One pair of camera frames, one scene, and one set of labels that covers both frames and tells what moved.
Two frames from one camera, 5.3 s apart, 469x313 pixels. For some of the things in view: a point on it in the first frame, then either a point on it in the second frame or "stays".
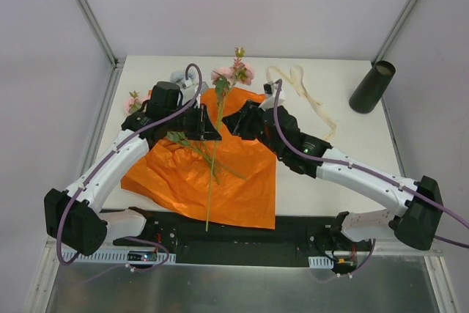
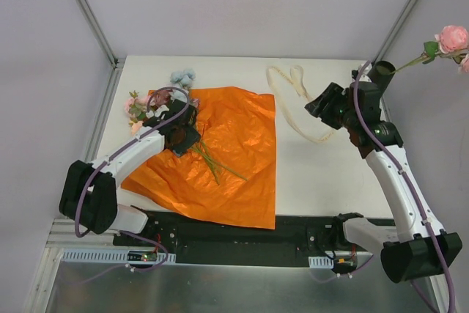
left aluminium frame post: [116, 62] stays
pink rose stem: [222, 78] to [451, 42]
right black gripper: [242, 121] to [326, 104]
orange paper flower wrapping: [229, 181] stays
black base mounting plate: [300, 237] stays
